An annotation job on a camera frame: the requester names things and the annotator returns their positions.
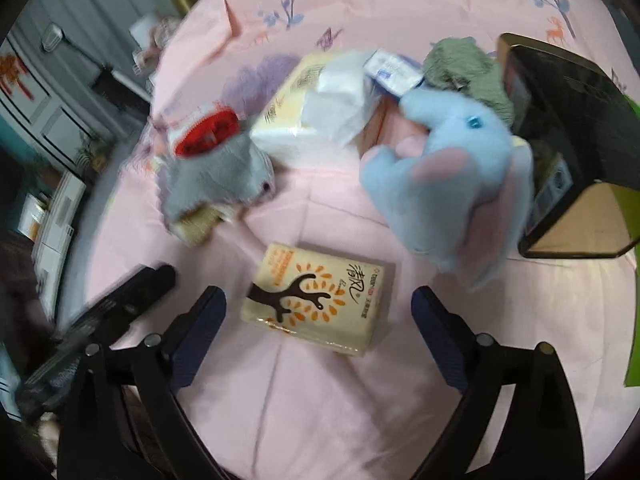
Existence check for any grey cabinet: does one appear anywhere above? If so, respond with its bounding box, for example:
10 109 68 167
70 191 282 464
0 0 151 171

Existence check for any grey-green knit cloth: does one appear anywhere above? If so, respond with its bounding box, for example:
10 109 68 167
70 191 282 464
424 36 516 128

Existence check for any red and white cloth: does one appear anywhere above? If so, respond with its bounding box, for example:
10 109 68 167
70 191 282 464
167 101 242 158

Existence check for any grey knit cloth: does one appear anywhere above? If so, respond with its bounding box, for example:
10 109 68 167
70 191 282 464
159 132 276 226

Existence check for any white tissue paper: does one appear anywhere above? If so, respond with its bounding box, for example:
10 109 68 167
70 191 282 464
302 51 383 148

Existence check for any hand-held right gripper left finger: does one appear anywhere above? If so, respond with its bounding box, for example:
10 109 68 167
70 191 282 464
57 286 227 480

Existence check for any green cardboard box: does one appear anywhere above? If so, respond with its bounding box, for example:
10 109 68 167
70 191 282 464
622 97 640 388

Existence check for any pink printed bed sheet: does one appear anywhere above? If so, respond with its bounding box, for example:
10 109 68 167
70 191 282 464
80 0 640 480

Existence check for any floral patterned object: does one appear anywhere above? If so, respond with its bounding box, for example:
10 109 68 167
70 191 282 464
131 14 178 68

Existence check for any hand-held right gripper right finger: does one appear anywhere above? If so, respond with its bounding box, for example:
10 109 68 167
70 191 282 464
411 285 591 480

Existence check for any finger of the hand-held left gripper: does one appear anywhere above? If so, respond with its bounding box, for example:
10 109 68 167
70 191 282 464
85 264 177 348

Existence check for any blue and white small packet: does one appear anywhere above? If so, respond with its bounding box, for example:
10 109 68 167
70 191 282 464
362 49 426 98

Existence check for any light blue fluffy cloth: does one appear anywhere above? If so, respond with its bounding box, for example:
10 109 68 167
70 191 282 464
360 87 536 293

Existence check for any tree print tissue pack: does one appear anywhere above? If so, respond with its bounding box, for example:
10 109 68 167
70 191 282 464
240 242 396 358

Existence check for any large yellow tissue pack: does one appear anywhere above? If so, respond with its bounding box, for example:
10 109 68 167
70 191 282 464
249 52 386 171

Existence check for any white drawer unit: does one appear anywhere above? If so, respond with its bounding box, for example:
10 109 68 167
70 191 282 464
17 170 88 321

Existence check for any black and gold box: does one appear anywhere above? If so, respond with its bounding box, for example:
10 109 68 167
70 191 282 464
497 32 640 261

